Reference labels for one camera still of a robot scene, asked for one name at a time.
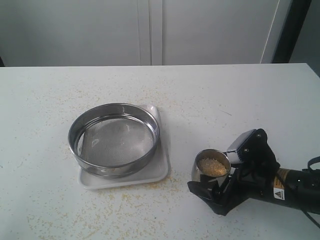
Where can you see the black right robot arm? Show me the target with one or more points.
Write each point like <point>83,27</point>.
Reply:
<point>297,189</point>

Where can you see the white square plastic tray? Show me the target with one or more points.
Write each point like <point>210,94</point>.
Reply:
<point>156,170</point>

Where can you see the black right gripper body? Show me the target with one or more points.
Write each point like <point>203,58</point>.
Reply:
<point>254,175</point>

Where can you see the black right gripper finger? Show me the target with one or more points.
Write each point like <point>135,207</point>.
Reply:
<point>210,193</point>
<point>231,175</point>

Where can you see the white cabinet with doors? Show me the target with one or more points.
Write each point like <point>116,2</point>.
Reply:
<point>139,32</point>

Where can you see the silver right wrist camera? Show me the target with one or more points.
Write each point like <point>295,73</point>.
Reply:
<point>233,150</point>

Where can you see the yellow granular grain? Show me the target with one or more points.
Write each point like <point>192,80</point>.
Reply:
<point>212,167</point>

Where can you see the round steel mesh sieve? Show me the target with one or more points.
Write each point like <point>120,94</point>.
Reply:
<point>114,140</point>

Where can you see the stainless steel cup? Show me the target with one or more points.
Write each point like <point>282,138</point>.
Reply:
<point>198,176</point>

